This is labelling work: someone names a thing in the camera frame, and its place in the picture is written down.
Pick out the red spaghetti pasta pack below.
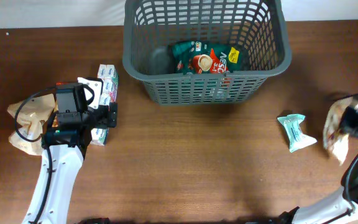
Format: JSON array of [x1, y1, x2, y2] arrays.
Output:
[[55, 83, 78, 126]]

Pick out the beige snack bag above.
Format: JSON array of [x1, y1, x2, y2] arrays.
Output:
[[323, 98, 352, 166]]

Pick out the white tissue multipack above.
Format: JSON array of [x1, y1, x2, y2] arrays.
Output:
[[91, 64, 119, 146]]

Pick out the teal wet wipes pack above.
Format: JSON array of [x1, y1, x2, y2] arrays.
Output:
[[277, 114, 317, 152]]

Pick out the green Nescafe coffee bag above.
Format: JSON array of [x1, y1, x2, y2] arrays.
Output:
[[170, 40, 242, 100]]

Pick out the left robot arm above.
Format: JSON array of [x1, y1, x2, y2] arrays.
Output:
[[23, 78, 117, 224]]

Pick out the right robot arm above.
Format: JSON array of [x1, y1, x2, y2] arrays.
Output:
[[275, 93, 358, 224]]

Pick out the grey plastic basket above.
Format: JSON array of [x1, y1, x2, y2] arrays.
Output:
[[122, 0, 291, 105]]

